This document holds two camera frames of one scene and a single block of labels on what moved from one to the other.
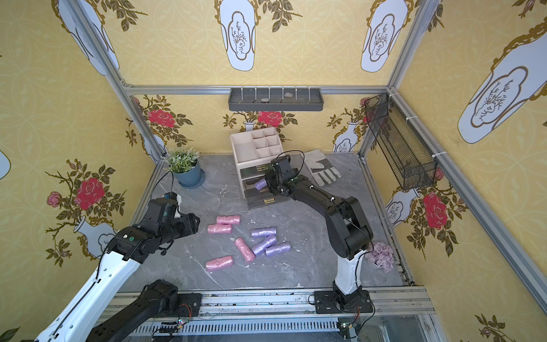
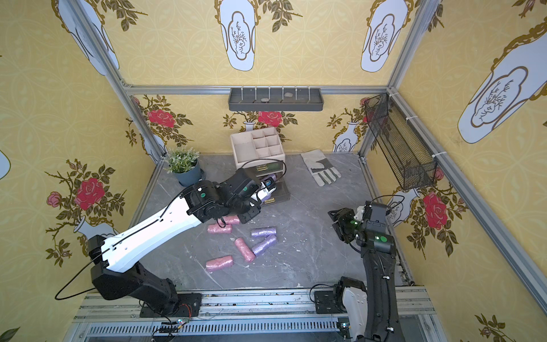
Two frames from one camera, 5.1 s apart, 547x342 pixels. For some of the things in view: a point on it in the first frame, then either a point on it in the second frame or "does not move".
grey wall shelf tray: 273,100 does not move
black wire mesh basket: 414,164 does not move
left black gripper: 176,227 -> 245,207
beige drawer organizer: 253,151 does not move
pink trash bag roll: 220,229 does not move
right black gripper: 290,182 -> 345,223
